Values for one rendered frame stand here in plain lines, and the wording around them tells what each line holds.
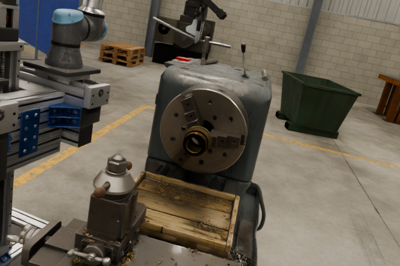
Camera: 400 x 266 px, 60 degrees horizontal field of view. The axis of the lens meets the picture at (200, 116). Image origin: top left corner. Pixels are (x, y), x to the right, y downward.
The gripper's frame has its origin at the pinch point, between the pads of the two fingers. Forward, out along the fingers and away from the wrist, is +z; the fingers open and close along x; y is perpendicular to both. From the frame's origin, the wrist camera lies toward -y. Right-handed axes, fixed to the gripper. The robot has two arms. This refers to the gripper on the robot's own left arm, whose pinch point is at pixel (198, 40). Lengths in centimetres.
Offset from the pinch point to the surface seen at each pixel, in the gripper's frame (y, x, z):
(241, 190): -31, 9, 54
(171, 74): 7.0, 6.6, 14.9
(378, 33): -360, -970, -72
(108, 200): -3, 84, 27
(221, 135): -18.6, 28.9, 27.3
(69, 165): 114, -128, 139
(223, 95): -16.2, 23.7, 14.8
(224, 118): -18.1, 23.8, 22.6
